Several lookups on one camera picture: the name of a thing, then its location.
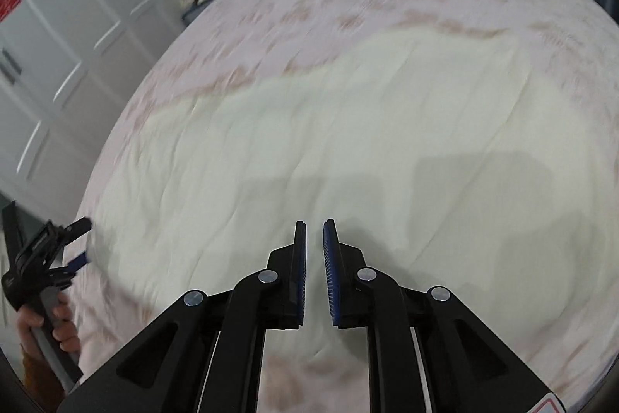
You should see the cream quilted jacket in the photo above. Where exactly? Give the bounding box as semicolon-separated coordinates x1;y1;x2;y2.
76;25;619;413

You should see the person left hand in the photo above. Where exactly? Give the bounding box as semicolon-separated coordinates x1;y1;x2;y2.
14;288;83;359

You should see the white wardrobe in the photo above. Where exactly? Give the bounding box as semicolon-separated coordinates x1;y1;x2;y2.
1;0;184;223

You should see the pink butterfly bedspread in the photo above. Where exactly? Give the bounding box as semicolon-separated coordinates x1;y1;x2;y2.
71;0;619;413

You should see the grey nightstand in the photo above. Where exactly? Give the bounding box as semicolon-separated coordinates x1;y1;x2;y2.
181;0;214;26

